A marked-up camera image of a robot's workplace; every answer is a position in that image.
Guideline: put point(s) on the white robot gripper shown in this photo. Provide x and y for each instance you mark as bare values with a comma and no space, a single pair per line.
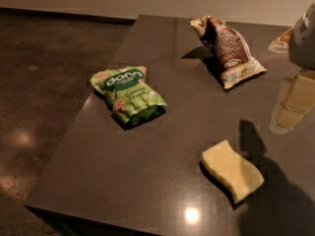
303,41

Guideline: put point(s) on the yellow sponge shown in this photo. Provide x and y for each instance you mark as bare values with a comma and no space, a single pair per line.
237,174

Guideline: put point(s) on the tan packet behind gripper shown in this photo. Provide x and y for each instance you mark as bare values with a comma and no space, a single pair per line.
281,43

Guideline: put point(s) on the brown snack bag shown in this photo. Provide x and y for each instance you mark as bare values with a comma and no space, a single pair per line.
232,54

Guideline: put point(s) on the green snack bag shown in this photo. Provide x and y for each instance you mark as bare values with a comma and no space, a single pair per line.
131,99

